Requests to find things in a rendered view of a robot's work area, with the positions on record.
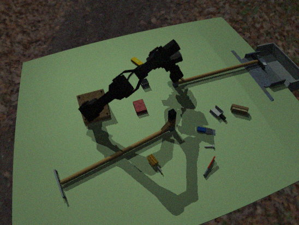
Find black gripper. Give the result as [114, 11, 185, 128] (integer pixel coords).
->
[162, 60, 183, 82]

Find blue-handled knife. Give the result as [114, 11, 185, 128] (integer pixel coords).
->
[197, 127, 216, 135]

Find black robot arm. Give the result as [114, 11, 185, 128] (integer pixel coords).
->
[78, 39, 183, 123]

